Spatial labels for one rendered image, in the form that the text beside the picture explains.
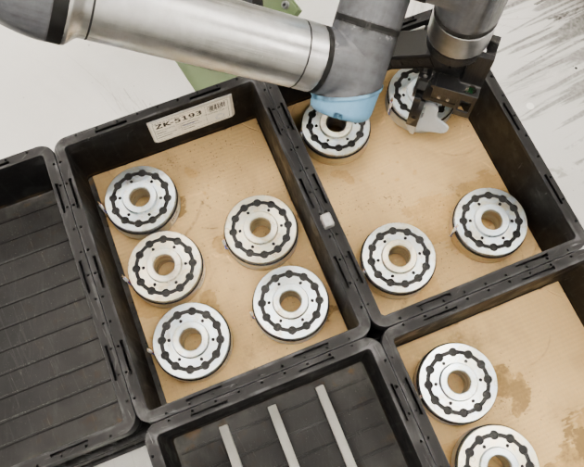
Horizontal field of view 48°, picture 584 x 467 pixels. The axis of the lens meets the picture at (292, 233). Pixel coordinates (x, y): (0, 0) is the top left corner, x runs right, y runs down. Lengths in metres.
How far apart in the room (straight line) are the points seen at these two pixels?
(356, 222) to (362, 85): 0.27
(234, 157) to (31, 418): 0.46
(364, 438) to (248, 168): 0.42
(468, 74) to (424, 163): 0.18
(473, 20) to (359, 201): 0.33
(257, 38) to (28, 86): 0.68
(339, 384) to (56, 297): 0.41
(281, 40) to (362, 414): 0.49
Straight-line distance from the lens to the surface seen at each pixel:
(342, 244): 0.83
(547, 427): 0.95
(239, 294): 0.92
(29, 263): 1.00
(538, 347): 0.96
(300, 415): 0.89
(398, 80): 1.03
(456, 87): 0.88
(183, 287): 0.90
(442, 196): 0.98
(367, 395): 0.90
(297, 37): 0.71
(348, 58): 0.73
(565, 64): 1.31
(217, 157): 0.99
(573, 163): 1.22
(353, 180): 0.97
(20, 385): 0.97
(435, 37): 0.81
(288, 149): 0.88
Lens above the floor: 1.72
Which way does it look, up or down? 71 degrees down
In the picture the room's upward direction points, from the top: 2 degrees counter-clockwise
